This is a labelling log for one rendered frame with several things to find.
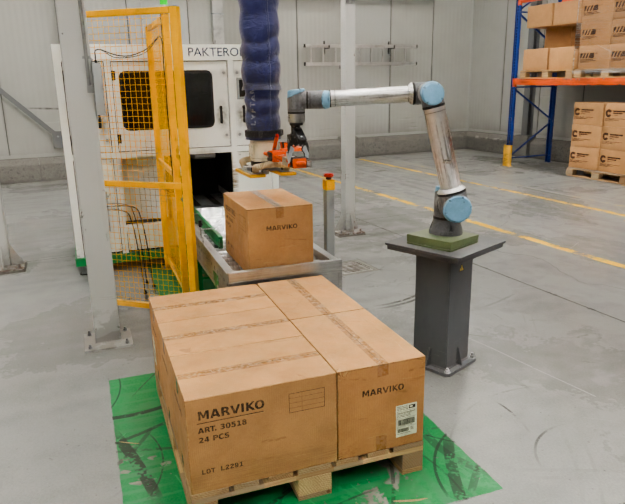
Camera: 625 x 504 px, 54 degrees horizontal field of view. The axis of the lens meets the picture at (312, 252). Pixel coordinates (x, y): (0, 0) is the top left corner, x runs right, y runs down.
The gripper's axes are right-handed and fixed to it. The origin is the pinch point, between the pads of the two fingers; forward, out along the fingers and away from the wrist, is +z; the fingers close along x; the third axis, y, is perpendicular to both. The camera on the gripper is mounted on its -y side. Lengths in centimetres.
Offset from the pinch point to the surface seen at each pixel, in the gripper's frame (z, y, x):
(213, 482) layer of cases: 106, -103, 71
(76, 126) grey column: -16, 92, 107
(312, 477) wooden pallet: 114, -103, 31
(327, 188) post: 30, 77, -47
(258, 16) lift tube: -76, 50, 5
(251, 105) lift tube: -27, 53, 10
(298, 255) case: 60, 29, -9
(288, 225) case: 41, 29, -3
